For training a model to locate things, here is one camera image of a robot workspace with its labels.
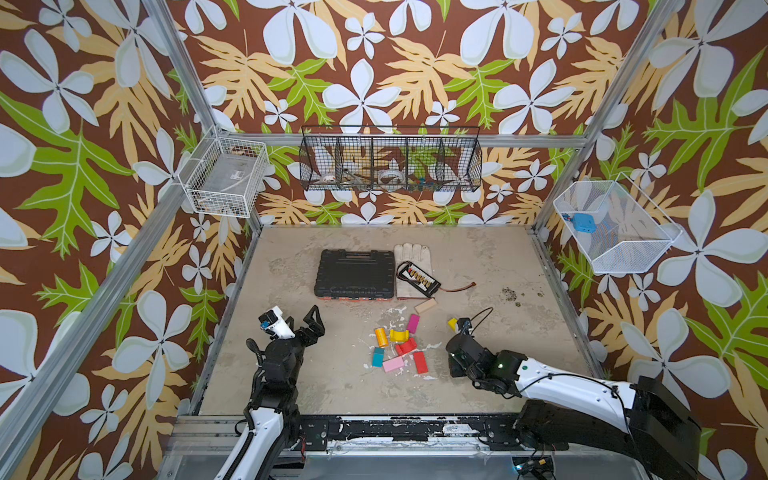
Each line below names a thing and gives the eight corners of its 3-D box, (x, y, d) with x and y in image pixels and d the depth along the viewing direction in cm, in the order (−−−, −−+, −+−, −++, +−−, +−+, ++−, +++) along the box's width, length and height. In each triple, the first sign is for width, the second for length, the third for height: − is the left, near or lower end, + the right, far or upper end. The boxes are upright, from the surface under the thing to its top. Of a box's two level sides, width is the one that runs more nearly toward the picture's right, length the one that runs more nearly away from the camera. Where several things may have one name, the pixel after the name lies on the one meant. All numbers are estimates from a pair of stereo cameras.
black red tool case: (313, 304, 101) (310, 294, 96) (321, 259, 113) (318, 249, 108) (394, 304, 101) (395, 294, 96) (393, 259, 113) (394, 249, 108)
